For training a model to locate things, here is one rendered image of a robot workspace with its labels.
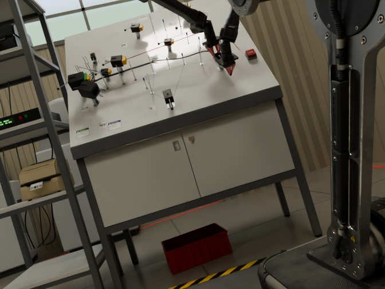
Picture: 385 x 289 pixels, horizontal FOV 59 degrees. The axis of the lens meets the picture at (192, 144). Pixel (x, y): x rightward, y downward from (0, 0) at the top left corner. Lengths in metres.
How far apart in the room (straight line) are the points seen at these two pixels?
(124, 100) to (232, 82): 0.63
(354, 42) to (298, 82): 3.48
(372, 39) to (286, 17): 3.69
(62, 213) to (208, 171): 1.98
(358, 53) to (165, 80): 1.50
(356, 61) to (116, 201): 1.50
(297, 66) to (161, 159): 2.66
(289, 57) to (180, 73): 2.29
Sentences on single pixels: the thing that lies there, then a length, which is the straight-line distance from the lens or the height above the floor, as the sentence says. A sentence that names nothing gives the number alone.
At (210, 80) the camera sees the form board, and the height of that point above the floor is 1.02.
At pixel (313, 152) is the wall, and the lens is 4.14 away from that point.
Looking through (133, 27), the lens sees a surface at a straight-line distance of 2.38.
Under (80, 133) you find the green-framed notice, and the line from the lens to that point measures 1.97.
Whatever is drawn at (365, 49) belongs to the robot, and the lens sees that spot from 0.67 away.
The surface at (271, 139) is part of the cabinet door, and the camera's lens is 1.94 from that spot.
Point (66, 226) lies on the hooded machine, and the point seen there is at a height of 0.29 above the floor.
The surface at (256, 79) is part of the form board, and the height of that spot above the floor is 0.94.
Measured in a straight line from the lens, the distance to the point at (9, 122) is 2.06.
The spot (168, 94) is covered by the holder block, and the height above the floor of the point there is 0.99.
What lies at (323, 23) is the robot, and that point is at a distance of 0.75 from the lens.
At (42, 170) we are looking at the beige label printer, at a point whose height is 0.80.
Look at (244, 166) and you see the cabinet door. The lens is 1.91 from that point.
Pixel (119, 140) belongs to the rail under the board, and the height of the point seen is 0.83.
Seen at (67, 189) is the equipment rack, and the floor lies 0.66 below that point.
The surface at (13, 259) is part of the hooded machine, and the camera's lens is 3.84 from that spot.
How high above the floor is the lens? 0.70
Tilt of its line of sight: level
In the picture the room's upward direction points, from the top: 17 degrees counter-clockwise
